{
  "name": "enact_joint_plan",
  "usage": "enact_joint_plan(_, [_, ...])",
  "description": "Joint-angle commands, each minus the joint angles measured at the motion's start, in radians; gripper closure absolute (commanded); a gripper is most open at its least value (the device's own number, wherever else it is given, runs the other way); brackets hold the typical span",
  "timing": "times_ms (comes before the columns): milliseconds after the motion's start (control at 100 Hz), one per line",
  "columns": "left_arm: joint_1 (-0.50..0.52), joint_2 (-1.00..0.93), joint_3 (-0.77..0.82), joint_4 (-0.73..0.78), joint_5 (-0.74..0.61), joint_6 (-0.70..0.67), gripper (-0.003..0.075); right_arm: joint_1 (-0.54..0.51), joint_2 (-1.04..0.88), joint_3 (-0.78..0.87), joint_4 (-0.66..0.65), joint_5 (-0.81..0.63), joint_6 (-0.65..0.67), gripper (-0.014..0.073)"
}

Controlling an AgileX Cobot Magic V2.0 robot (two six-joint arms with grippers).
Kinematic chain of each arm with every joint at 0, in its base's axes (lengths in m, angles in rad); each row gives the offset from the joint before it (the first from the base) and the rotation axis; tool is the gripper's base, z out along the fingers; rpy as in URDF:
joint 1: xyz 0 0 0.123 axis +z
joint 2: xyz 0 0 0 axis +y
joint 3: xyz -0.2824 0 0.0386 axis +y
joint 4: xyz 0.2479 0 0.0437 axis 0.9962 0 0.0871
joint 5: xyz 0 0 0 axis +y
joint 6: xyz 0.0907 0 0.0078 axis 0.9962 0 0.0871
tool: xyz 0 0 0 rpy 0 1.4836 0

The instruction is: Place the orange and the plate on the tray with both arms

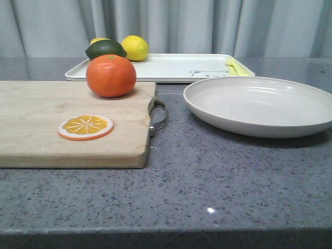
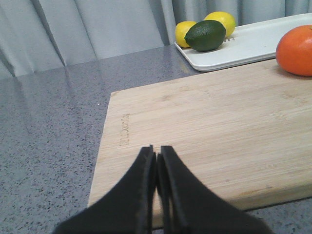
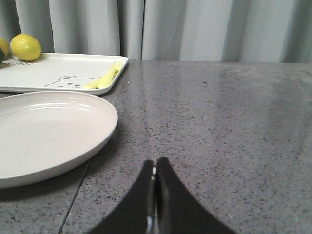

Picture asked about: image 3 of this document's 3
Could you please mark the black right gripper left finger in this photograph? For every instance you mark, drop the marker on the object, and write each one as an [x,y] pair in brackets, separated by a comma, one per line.
[135,214]

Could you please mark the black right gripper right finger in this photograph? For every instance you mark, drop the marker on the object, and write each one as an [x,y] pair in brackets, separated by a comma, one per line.
[177,210]

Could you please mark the beige round plate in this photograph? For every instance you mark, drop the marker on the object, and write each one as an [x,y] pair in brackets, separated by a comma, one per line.
[45,134]

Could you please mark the white bear print tray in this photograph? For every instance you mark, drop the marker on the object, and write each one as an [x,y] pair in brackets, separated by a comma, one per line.
[56,71]

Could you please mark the yellow plastic fork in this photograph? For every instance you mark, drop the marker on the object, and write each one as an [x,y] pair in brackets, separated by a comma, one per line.
[107,79]

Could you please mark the yellow plastic utensil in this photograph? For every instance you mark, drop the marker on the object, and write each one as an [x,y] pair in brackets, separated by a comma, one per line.
[93,84]

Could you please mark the yellow lemon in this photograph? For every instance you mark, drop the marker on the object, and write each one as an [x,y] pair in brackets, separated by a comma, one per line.
[25,47]
[4,45]

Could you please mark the grey curtain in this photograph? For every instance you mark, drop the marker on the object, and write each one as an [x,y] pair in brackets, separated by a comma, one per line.
[184,30]

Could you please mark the dark green lime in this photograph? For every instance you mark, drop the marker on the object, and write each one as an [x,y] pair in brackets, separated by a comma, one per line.
[2,56]

